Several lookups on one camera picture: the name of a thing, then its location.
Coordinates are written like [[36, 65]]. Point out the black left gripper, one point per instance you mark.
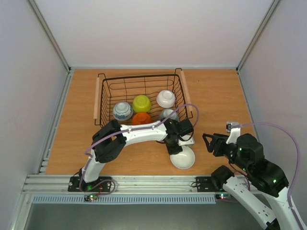
[[173, 151]]

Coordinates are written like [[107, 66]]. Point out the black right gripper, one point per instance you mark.
[[218, 146]]

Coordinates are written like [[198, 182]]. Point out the white bottom stack bowl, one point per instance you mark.
[[183, 160]]

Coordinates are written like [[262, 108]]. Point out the dotted patterned white bowl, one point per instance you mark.
[[169, 114]]

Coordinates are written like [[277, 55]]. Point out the orange rimmed stack bowl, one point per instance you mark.
[[141, 118]]

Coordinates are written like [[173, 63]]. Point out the plain white bowl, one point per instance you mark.
[[165, 99]]

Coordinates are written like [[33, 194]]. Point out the lime green bowl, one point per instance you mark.
[[141, 103]]

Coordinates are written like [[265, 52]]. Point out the blue patterned plate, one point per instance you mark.
[[122, 111]]

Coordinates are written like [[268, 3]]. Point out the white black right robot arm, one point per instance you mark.
[[247, 154]]

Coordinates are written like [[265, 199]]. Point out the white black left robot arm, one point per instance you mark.
[[111, 139]]

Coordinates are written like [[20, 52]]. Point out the right small circuit board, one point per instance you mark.
[[222, 196]]

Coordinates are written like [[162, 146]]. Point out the small circuit board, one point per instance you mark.
[[222, 196], [91, 198]]

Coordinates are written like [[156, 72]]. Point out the left small circuit board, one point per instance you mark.
[[91, 198]]

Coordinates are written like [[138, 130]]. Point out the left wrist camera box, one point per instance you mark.
[[188, 143]]

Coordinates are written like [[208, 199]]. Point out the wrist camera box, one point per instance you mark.
[[234, 130], [188, 143]]

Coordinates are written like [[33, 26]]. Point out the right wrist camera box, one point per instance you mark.
[[234, 130]]

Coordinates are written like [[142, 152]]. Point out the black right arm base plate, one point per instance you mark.
[[206, 184]]

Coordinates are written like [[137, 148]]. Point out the grey slotted cable duct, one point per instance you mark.
[[125, 199]]

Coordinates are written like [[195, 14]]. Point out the black wire dish rack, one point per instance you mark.
[[152, 95]]

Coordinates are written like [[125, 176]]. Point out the right wooden rack handle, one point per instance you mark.
[[185, 87]]

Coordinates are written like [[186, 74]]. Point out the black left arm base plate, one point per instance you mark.
[[102, 184]]

